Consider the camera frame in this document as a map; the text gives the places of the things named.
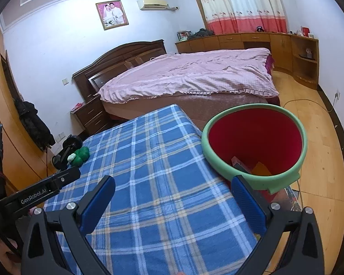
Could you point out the magenta bed sheet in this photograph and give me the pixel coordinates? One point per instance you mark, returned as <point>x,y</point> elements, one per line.
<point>270,64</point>

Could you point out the person's left hand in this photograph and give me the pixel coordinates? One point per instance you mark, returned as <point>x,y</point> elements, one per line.
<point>1,260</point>

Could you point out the small red items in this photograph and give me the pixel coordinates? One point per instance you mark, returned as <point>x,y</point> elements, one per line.
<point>77,106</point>

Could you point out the dark wooden bed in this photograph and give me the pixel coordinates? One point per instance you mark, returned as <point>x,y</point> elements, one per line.
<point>117,56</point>

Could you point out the green plush toy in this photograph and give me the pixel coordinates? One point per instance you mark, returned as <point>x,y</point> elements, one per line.
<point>80,156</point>

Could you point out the framed wedding photo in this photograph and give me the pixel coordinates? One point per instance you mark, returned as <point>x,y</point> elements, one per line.
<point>112,15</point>

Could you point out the wall air conditioner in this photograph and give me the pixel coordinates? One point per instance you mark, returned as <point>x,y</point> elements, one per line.
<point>152,4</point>

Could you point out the colourful printed mat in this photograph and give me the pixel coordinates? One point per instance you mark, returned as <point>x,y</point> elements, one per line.
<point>289,197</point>

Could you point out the black jacket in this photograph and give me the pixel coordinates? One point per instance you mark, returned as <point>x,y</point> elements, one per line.
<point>34,126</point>

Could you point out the orange snack wrapper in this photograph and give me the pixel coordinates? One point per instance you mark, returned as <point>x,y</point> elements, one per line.
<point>262,169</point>

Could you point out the red box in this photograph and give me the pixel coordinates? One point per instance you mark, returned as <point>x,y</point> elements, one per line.
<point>305,31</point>

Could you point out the dark wooden nightstand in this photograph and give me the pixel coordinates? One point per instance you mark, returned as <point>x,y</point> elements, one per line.
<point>91,114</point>

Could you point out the small black item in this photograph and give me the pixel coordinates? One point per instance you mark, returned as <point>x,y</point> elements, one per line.
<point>260,29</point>

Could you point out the cream and red curtain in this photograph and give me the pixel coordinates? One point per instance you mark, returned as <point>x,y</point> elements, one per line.
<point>240,3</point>

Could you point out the small ornament on shelf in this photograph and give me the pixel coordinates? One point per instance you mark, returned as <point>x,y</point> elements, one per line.
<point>308,53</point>

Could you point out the wooden corner shelf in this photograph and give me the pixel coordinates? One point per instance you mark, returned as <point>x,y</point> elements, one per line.
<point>304,68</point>

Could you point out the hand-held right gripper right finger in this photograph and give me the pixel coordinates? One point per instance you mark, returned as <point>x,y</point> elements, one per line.
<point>248,203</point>

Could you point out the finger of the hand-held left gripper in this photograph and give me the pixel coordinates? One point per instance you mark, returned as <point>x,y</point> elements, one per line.
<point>68,176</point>

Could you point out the low wall socket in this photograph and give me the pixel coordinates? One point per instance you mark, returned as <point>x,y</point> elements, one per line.
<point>61,135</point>

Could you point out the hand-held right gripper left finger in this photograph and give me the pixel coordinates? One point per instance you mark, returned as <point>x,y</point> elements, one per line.
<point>99,203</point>

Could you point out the long wooden cabinet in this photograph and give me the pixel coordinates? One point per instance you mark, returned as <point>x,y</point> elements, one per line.
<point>232,40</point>

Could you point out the small photo frame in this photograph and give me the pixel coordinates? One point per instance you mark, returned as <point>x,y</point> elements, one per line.
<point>183,35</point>

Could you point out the blue plaid blanket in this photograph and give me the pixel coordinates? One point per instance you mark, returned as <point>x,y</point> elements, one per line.
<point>160,192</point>

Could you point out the red bucket with green rim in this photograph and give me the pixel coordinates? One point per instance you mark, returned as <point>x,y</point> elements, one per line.
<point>255,131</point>

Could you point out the pink quilt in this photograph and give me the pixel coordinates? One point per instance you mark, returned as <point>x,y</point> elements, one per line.
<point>189,74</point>

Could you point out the white wall socket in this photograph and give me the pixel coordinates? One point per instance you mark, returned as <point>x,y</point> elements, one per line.
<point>337,94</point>

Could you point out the wooden wardrobe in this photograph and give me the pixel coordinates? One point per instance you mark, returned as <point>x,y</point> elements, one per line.
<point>5,106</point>

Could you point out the pile of dark clothes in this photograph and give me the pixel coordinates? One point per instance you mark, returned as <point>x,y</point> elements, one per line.
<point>202,33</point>

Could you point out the white wall switch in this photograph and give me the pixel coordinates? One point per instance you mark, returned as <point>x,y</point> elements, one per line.
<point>64,81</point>

